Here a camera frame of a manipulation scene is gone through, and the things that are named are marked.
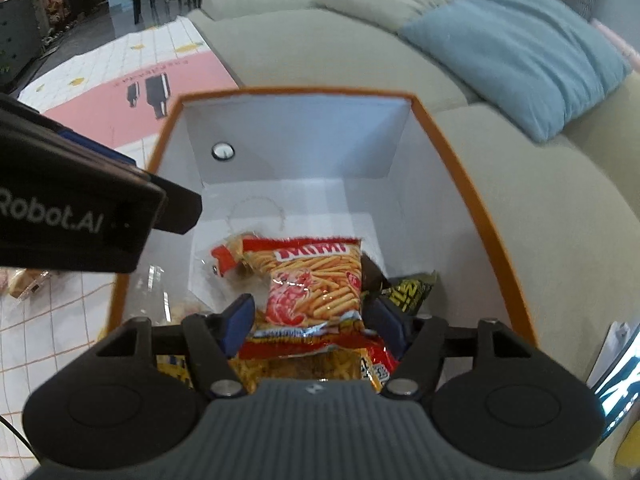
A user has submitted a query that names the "dark green snack packet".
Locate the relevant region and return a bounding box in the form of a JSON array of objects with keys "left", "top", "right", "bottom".
[{"left": 360, "top": 254, "right": 438, "bottom": 316}]

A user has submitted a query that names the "pink white checkered tablecloth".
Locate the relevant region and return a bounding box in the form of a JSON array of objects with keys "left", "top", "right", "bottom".
[{"left": 1, "top": 18, "right": 234, "bottom": 479}]

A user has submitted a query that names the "dark cabinet with plants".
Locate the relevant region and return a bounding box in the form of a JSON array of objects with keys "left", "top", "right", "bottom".
[{"left": 1, "top": 0, "right": 42, "bottom": 88}]

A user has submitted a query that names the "beige sofa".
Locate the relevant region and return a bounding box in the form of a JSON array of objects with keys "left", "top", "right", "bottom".
[{"left": 190, "top": 0, "right": 639, "bottom": 377}]

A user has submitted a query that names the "Mimi shrimp stick packet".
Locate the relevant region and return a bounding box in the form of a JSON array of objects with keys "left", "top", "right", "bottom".
[{"left": 242, "top": 236, "right": 362, "bottom": 340}]

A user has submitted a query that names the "red chip bag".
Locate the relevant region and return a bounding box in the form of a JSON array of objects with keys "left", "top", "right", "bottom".
[{"left": 154, "top": 331, "right": 402, "bottom": 395}]

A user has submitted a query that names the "orange cardboard box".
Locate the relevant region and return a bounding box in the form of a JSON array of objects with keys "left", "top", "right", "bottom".
[{"left": 106, "top": 88, "right": 538, "bottom": 344}]

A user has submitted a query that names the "light blue cushion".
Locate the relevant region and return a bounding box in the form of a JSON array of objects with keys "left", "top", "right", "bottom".
[{"left": 399, "top": 0, "right": 631, "bottom": 143}]

